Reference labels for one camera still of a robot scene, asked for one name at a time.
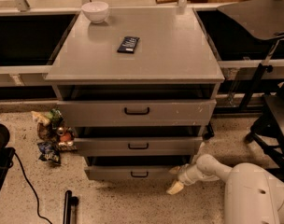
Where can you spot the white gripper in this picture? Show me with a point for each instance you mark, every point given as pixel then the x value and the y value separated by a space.
pixel 189 176

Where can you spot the grey bottom drawer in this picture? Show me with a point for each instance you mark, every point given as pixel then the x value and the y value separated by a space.
pixel 133 167

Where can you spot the grey drawer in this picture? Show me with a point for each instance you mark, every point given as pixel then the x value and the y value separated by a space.
pixel 133 167
pixel 137 113
pixel 137 146

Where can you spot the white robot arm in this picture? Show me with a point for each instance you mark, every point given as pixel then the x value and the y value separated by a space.
pixel 252 195

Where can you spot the grey top drawer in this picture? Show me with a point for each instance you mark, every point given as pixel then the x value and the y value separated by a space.
pixel 137 113

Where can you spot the grey middle drawer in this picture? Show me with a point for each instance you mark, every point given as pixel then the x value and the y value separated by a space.
pixel 137 146

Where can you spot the grey drawer cabinet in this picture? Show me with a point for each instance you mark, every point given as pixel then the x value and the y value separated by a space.
pixel 172 61

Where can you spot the black caster wheel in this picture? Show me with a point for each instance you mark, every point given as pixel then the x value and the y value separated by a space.
pixel 209 133

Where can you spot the blue chip bag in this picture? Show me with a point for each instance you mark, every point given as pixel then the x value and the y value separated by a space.
pixel 48 152

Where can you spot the pile of snack items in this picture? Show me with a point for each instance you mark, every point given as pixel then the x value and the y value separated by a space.
pixel 51 128

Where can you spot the dark blue snack bar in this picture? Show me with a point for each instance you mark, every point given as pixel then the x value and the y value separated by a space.
pixel 128 44

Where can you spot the wooden stick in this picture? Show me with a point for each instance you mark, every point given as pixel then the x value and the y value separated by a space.
pixel 165 1

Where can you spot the black office chair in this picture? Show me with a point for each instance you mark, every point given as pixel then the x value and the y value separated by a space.
pixel 264 20

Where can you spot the white bowl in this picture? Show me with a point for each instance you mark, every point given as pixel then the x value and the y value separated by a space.
pixel 96 11

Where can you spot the black post at bottom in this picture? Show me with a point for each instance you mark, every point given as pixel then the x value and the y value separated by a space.
pixel 70 208

